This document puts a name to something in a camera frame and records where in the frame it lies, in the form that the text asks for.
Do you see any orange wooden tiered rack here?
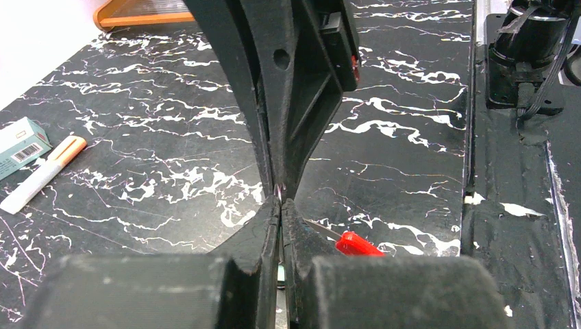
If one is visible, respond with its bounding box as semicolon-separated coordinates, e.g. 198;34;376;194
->
92;0;195;31

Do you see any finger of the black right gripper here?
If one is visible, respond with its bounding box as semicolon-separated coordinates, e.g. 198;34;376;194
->
242;1;360;200
184;0;273;195

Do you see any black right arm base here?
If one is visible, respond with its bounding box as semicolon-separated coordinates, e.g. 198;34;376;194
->
485;2;580;121

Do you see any white orange marker pen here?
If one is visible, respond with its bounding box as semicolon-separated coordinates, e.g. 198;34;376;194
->
1;136;87;215

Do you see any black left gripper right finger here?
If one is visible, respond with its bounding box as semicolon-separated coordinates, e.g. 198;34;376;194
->
281;199;513;328

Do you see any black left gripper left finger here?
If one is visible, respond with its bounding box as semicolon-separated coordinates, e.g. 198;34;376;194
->
20;196;281;328

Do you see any white green small box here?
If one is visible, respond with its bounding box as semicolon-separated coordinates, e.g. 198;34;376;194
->
1;117;52;180

